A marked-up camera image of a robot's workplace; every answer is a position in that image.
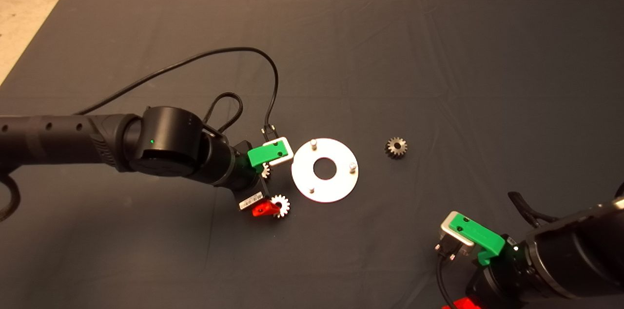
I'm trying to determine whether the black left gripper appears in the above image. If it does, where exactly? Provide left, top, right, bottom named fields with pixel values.
left=227, top=141, right=281, bottom=218

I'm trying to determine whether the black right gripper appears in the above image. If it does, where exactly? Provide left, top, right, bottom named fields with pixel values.
left=441, top=253, right=529, bottom=309

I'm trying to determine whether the round metal carrier plate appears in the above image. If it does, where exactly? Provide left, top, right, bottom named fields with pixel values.
left=291, top=138, right=359, bottom=203

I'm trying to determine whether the steel planetary gear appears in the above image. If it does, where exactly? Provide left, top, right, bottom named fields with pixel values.
left=385, top=136, right=408, bottom=159

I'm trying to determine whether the dark grey table cloth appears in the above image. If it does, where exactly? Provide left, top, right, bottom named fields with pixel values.
left=0, top=0, right=624, bottom=309

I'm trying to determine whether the smooth black right camera cable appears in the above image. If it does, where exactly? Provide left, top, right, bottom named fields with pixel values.
left=435, top=241, right=461, bottom=309

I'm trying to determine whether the green left camera mount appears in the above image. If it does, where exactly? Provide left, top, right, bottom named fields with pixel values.
left=247, top=141, right=288, bottom=172

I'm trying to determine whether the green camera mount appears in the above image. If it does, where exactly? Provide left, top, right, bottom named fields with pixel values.
left=247, top=141, right=288, bottom=172
left=448, top=215, right=506, bottom=267

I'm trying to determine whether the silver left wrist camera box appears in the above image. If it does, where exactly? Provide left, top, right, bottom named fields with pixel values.
left=262, top=137, right=294, bottom=167

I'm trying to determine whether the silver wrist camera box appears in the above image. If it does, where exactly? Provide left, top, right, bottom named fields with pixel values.
left=262, top=137, right=294, bottom=167
left=440, top=211, right=476, bottom=257

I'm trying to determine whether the green right camera mount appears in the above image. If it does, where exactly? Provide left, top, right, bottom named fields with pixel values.
left=448, top=215, right=506, bottom=267

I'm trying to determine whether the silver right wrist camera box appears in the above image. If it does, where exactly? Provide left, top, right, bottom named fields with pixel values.
left=440, top=211, right=476, bottom=257

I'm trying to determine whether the black braided left wrist cable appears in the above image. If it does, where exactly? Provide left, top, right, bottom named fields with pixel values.
left=202, top=92, right=244, bottom=135

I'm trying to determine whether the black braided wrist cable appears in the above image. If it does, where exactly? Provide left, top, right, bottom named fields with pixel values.
left=202, top=92, right=244, bottom=135
left=507, top=191, right=561, bottom=227

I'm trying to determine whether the black braided right wrist cable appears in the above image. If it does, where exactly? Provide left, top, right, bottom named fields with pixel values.
left=507, top=191, right=561, bottom=227

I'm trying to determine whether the thick black braided arm cable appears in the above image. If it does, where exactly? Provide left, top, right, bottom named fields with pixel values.
left=0, top=173, right=21, bottom=224

